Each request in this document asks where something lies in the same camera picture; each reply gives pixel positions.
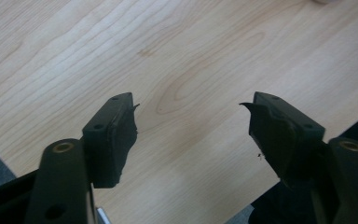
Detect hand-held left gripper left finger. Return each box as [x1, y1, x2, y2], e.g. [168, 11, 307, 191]
[81, 91, 141, 189]

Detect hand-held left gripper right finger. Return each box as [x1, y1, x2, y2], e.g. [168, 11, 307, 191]
[239, 91, 327, 189]

